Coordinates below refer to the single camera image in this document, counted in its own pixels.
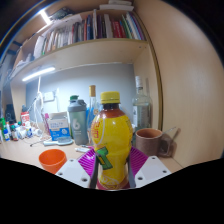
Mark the clear glass bottle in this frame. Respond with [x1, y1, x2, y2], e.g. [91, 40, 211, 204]
[131, 75, 154, 136]

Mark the yellow drink bottle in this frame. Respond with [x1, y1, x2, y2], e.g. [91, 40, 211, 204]
[90, 91, 134, 191]

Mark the red and white canister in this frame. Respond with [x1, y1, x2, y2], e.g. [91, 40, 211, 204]
[20, 111, 31, 127]

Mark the orange plastic cup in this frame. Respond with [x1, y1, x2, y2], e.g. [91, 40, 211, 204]
[38, 148, 68, 175]

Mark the white wall power socket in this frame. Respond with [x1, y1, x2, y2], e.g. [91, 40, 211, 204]
[43, 91, 56, 102]

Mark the grey hairbrush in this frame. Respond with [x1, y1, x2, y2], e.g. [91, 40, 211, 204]
[42, 136, 74, 147]

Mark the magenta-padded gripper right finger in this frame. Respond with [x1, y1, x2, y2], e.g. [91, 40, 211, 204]
[125, 146, 173, 189]

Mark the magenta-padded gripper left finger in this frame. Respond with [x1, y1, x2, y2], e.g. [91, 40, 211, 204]
[54, 148, 100, 190]

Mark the ceiling light tube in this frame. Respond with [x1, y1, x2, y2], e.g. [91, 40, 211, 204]
[38, 9, 53, 26]

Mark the grey shaker bottle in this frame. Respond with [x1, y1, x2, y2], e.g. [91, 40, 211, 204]
[66, 98, 89, 146]

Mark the brown ceramic mug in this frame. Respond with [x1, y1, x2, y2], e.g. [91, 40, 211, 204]
[135, 128, 174, 158]

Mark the wooden shelf unit with books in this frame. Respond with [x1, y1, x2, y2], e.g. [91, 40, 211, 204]
[6, 0, 149, 84]

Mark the under-shelf light bar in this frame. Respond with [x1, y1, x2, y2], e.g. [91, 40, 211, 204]
[21, 66, 57, 83]

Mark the blue and white carton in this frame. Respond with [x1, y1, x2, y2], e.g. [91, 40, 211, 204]
[46, 112, 72, 142]

